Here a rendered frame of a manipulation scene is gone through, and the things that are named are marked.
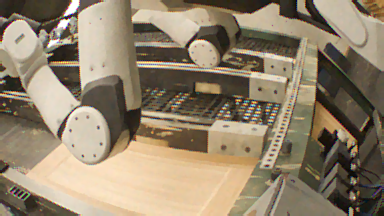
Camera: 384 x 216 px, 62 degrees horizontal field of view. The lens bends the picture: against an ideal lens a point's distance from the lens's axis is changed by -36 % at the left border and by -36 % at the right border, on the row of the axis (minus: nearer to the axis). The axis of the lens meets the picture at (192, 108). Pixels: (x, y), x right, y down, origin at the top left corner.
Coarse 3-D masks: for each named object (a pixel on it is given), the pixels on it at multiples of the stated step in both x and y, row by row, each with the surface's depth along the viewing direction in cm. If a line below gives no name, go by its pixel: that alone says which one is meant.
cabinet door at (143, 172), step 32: (64, 160) 95; (128, 160) 100; (160, 160) 101; (192, 160) 101; (224, 160) 100; (256, 160) 99; (64, 192) 80; (96, 192) 83; (128, 192) 85; (160, 192) 87; (192, 192) 87; (224, 192) 86
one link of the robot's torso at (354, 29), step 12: (324, 0) 63; (336, 0) 62; (348, 0) 61; (324, 12) 64; (336, 12) 63; (348, 12) 62; (360, 12) 74; (336, 24) 64; (348, 24) 62; (360, 24) 61; (372, 24) 61; (348, 36) 63; (360, 36) 62; (372, 36) 62; (360, 48) 64; (372, 48) 63; (372, 60) 63
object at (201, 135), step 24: (0, 96) 127; (24, 96) 126; (144, 120) 107; (168, 120) 109; (192, 120) 107; (216, 120) 107; (168, 144) 107; (192, 144) 105; (216, 144) 103; (240, 144) 101; (264, 144) 102
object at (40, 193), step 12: (0, 180) 79; (12, 180) 76; (24, 180) 77; (36, 192) 74; (48, 192) 75; (60, 192) 76; (36, 204) 75; (48, 204) 73; (60, 204) 71; (72, 204) 72; (84, 204) 73
